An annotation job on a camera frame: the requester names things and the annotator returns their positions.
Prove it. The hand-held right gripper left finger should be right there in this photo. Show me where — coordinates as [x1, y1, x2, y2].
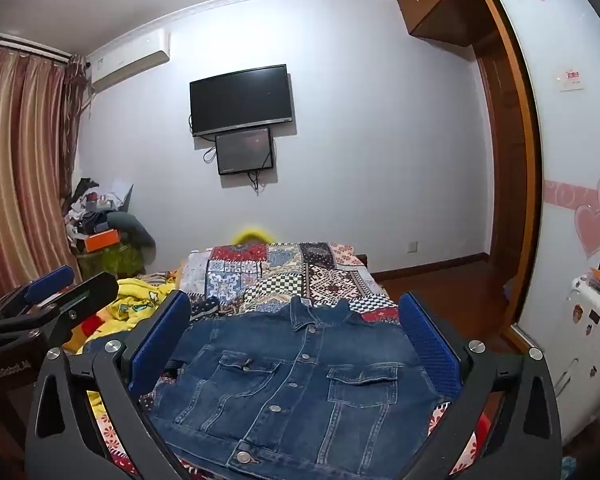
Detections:
[24, 290, 193, 480]

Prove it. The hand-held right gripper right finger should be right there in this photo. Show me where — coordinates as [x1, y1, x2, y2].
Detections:
[397, 291, 566, 480]

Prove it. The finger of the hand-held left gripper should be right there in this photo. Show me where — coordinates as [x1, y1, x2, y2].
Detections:
[0, 271, 121, 356]
[17, 265, 77, 307]

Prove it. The blue denim jacket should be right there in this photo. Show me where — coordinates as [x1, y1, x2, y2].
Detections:
[147, 296, 453, 478]

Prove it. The green cloth covered table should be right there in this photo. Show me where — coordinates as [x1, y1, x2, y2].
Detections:
[76, 242, 146, 281]

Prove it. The yellow cartoon blanket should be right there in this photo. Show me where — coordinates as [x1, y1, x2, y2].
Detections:
[62, 265, 191, 421]

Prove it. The orange box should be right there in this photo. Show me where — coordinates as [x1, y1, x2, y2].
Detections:
[82, 229, 120, 252]

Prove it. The dark grey cushion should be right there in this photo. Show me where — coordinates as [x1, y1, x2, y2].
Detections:
[107, 211, 157, 263]

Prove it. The pile of household clutter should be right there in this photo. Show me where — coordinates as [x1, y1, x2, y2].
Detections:
[62, 177, 136, 253]

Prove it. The white floral pillow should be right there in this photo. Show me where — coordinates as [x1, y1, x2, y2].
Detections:
[179, 249, 216, 295]

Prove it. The red striped curtain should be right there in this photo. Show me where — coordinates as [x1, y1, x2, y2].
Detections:
[0, 42, 88, 306]

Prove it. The yellow plush toy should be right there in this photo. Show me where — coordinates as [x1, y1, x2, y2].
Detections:
[230, 225, 277, 247]

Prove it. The white refrigerator with stickers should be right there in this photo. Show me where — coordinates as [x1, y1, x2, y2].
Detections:
[550, 260, 600, 446]

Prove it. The pink heart decal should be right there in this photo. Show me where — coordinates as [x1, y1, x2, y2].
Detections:
[545, 172, 600, 261]

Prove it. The wooden door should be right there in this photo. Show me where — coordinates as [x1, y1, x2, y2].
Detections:
[467, 0, 541, 353]

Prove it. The white air conditioner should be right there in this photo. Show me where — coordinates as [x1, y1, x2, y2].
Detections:
[87, 29, 172, 93]

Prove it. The frosted sliding door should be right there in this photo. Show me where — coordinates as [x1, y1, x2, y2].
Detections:
[485, 0, 600, 361]

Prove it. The white paper door sticker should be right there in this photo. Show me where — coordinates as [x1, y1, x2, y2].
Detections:
[555, 66, 587, 92]

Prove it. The wooden overhead cabinet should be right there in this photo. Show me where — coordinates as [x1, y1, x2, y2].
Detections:
[396, 0, 486, 51]

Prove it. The wooden bed frame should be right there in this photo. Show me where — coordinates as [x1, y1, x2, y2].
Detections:
[354, 253, 381, 283]

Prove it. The small black wall monitor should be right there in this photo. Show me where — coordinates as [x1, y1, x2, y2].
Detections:
[215, 127, 274, 176]

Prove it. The black wall television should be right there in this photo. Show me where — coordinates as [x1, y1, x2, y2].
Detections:
[189, 64, 296, 137]

